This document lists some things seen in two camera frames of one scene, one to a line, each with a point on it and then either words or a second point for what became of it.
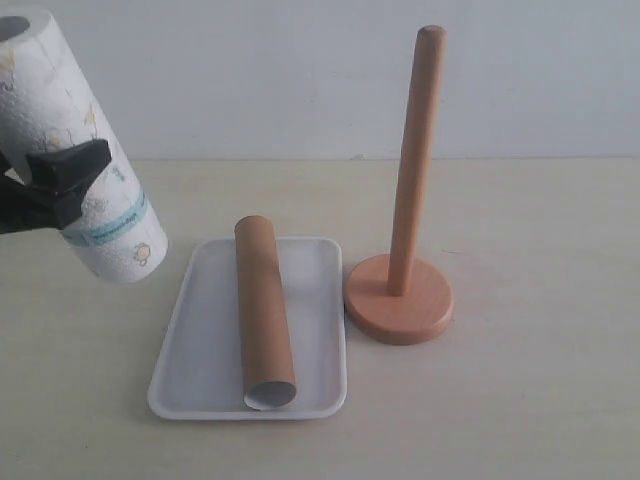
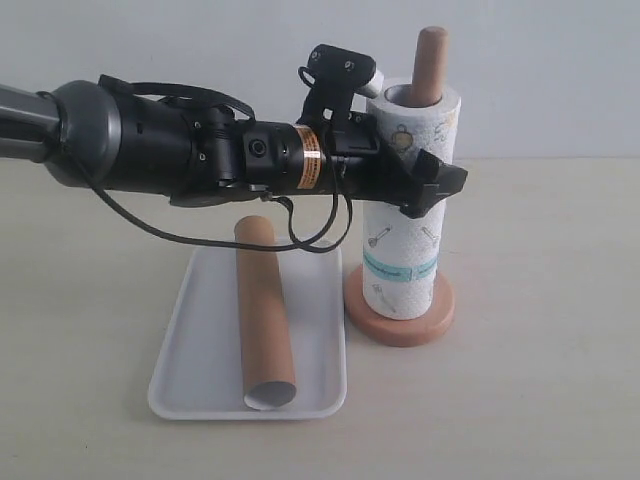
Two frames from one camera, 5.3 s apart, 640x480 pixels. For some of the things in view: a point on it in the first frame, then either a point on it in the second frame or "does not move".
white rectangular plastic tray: x=200 y=375 does not move
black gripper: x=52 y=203 -> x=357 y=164
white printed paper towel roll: x=42 y=106 -> x=404 y=257
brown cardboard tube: x=266 y=360 does not move
